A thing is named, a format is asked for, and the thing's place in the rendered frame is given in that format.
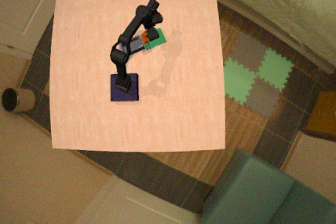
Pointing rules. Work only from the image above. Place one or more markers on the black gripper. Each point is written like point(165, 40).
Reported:
point(151, 32)

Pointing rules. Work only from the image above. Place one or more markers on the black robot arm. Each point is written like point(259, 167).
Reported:
point(144, 15)

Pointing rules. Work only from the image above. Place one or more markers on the orange block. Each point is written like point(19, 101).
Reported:
point(144, 38)

